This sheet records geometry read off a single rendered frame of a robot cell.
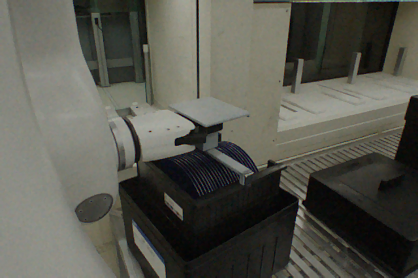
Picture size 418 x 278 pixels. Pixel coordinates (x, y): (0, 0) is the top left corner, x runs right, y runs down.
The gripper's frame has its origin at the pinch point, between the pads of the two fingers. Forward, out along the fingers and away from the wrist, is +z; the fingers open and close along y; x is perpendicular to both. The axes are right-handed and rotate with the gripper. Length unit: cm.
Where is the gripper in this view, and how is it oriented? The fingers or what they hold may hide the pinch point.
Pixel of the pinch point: (206, 119)
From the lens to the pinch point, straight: 56.3
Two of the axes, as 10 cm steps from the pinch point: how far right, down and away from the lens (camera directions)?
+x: 0.0, -9.1, -4.2
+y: 5.9, 3.4, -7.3
